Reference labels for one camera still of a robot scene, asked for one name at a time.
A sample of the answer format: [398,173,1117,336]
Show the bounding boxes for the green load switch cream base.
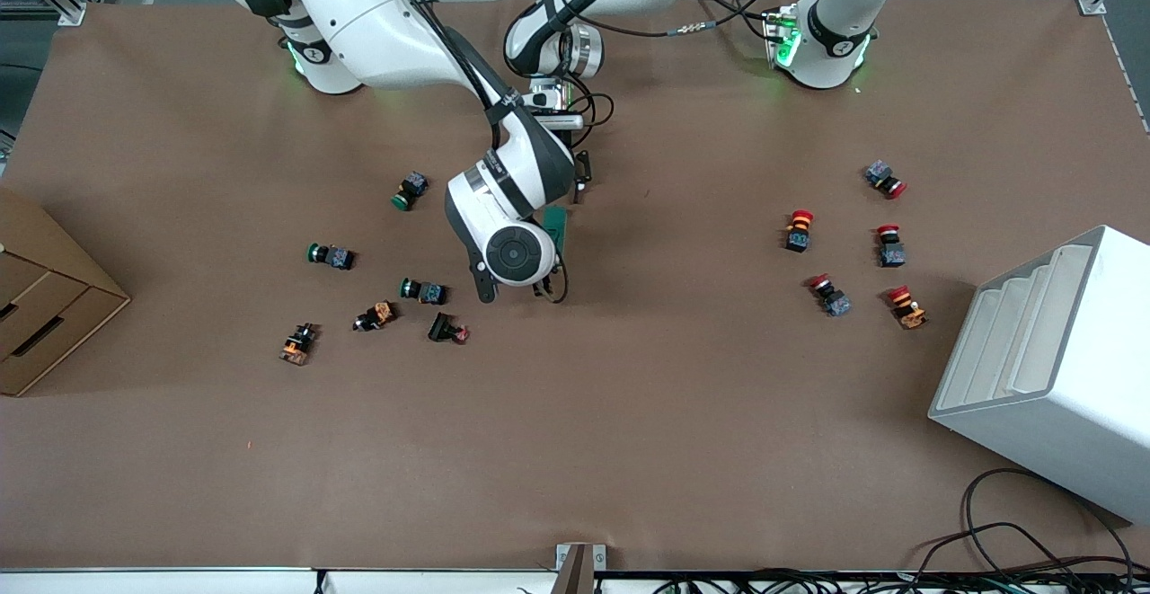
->
[542,206,571,262]

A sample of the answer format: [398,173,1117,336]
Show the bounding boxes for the green pushbutton blue block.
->
[306,242,357,271]
[398,277,447,306]
[391,172,429,212]

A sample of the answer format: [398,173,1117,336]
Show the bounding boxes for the black square pushbutton red terminals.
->
[427,311,471,345]

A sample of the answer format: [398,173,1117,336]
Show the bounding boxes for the red emergency button orange block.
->
[886,285,929,331]
[783,208,816,253]

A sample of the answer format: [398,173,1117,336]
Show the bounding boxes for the brown cardboard box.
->
[0,185,132,397]

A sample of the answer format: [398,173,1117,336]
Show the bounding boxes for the white stepped plastic rack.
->
[928,225,1150,526]

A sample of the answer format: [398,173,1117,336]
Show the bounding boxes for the black selector switch orange block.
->
[352,300,398,332]
[279,323,321,367]

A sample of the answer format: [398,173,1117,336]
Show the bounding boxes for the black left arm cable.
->
[566,10,783,150]

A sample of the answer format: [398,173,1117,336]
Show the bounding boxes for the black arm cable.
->
[368,0,509,119]
[566,10,783,150]

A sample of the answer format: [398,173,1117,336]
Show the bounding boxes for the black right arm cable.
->
[368,0,509,119]

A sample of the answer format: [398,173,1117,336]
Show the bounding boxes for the black base cable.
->
[687,0,783,42]

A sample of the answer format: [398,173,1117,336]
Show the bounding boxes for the metal table edge bracket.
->
[550,542,607,594]

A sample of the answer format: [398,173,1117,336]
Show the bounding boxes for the white table edge rail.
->
[0,567,558,594]

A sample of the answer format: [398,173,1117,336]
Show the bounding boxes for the black looped cable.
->
[912,468,1150,577]

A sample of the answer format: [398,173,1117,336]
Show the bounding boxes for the black cable bundle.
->
[647,558,1150,594]

